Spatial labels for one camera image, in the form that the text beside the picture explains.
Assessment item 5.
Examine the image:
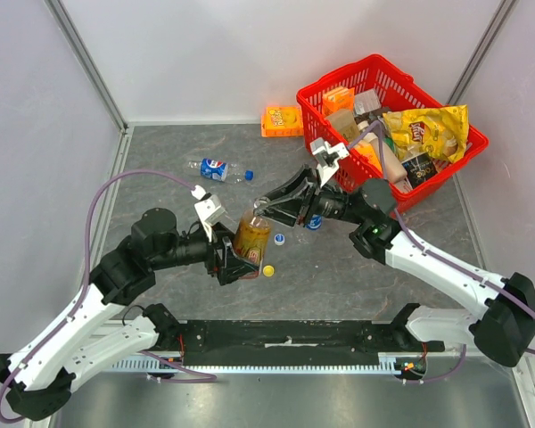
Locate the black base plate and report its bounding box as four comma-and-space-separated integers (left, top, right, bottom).
153, 320, 445, 366

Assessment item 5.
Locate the clear plastic bottle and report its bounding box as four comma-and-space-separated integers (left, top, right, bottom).
186, 158, 248, 184

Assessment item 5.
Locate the blue Pocari Sweat bottle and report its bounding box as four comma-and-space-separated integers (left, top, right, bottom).
305, 215, 323, 231

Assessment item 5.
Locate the orange snack box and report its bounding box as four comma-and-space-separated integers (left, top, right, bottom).
261, 106, 304, 137

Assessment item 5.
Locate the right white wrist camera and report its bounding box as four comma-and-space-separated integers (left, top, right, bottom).
309, 137, 350, 187

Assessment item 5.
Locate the black snack packet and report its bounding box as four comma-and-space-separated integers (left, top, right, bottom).
402, 152, 438, 188

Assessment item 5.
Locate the beige bottle in basket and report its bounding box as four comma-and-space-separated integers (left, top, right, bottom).
355, 132, 407, 184

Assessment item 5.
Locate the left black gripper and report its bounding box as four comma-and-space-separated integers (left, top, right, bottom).
152, 219, 259, 284

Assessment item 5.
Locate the white cable duct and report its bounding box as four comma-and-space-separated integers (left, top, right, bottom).
106, 354, 401, 375

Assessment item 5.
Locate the yellow Lays chips bag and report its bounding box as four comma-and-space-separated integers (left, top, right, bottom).
383, 105, 469, 163

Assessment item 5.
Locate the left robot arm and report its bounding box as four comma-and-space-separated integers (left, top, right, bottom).
0, 208, 259, 421

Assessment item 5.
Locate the clear plastic packet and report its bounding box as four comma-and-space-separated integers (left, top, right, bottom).
353, 88, 382, 115

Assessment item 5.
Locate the orange box in basket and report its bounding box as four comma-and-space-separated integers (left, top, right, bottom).
322, 86, 355, 117

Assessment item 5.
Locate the brown tea bottle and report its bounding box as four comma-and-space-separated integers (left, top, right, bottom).
234, 209, 271, 279

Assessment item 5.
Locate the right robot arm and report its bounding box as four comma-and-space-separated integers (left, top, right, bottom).
254, 166, 535, 367

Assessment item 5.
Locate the yellow tea bottle cap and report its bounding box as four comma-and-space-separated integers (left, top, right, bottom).
263, 265, 275, 277

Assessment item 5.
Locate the red plastic shopping basket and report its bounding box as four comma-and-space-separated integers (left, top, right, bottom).
296, 53, 490, 212

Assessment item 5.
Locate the white blue bottle cap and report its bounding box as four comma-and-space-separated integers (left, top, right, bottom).
274, 234, 285, 246

